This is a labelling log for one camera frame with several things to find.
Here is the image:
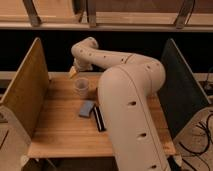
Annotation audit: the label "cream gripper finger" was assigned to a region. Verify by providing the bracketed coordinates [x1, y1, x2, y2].
[69, 66, 78, 78]

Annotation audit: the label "black striped eraser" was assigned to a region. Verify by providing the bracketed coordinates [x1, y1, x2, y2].
[93, 106, 106, 132]

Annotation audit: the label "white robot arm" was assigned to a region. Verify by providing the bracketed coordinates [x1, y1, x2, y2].
[71, 37, 171, 171]

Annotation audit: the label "clear plastic cup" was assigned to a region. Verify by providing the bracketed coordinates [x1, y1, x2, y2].
[74, 77, 89, 98]

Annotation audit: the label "blue-grey sponge block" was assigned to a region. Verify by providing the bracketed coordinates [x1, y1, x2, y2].
[79, 100, 95, 118]

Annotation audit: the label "left wooden side panel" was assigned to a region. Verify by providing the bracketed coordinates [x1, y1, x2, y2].
[0, 38, 49, 143]

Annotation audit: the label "right dark side panel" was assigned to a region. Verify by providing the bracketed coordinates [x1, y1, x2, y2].
[158, 38, 211, 139]

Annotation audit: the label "black cables on floor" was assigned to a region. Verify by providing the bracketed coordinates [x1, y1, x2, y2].
[177, 111, 213, 171]

